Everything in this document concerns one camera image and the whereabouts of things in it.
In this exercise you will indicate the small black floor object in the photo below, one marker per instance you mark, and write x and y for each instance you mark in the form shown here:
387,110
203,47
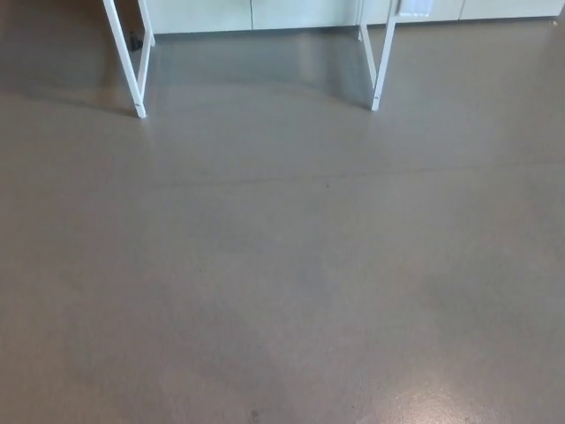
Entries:
134,41

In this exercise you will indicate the white table leg frame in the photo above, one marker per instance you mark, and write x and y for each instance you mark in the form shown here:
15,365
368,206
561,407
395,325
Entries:
137,88
381,66

